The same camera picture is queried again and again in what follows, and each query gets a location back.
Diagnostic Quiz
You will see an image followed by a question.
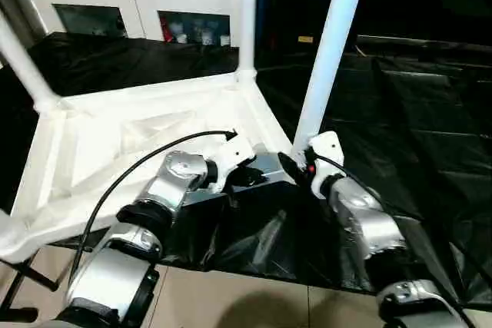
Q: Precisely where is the white plastic table leg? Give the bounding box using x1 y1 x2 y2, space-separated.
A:
0 8 58 112
0 208 22 256
292 0 372 156
236 0 258 75

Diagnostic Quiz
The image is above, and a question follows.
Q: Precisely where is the white plastic table top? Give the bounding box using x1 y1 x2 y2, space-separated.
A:
0 68 304 263

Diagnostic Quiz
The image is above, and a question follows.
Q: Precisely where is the black plastic mat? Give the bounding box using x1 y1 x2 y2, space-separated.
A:
0 31 492 302

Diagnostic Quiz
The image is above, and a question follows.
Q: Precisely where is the beige curtain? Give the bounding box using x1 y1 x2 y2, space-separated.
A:
0 0 47 51

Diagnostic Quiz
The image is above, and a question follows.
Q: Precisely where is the long black rail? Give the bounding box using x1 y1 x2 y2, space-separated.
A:
356 35 492 55

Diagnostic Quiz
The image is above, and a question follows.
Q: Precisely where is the black metal frame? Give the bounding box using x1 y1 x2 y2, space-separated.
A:
0 258 62 313

